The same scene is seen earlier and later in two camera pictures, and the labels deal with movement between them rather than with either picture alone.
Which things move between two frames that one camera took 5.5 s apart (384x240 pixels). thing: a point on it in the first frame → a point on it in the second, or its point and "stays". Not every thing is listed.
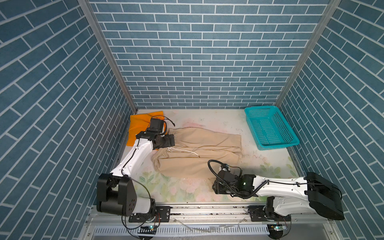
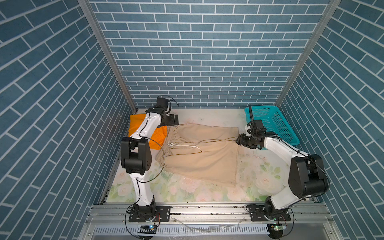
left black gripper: x=168 y=142 → x=171 y=121
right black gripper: x=216 y=188 → x=241 y=137
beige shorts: x=198 y=153 stays
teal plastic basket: x=268 y=128 stays
